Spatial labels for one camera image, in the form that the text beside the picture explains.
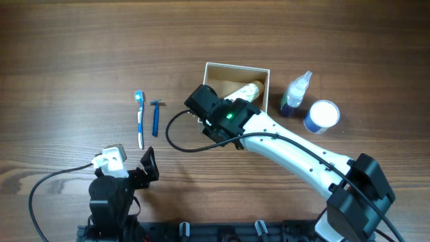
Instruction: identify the white cardboard box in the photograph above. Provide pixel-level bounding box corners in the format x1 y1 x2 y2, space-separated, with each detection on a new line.
203 63 273 132

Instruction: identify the left black cable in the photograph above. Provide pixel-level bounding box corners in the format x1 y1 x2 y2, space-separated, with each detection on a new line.
28 163 93 242

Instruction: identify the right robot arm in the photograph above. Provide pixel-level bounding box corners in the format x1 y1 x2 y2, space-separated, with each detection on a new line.
185 85 395 241

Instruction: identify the white cosmetic tube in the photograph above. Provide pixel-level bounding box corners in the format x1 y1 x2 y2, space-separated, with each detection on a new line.
226 81 265 102

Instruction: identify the right black cable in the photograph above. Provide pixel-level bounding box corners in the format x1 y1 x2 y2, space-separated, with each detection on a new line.
165 109 406 242

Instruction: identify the clear blue spray bottle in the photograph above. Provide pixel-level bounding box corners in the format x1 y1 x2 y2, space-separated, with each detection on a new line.
280 71 312 117

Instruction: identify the blue white toothbrush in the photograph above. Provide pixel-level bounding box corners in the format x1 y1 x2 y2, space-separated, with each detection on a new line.
134 90 144 149

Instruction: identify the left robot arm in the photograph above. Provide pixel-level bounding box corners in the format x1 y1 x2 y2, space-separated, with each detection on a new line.
77 144 159 241

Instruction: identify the blue jar white lid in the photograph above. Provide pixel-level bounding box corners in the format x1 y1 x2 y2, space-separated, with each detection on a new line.
304 99 340 134

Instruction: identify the black cable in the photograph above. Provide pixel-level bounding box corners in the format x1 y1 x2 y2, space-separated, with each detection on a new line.
28 163 93 242
165 109 406 242

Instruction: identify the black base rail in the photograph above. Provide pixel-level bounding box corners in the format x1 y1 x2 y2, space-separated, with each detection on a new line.
77 220 323 242

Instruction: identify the blue disposable razor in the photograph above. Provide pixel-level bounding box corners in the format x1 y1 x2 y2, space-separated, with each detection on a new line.
149 99 161 137

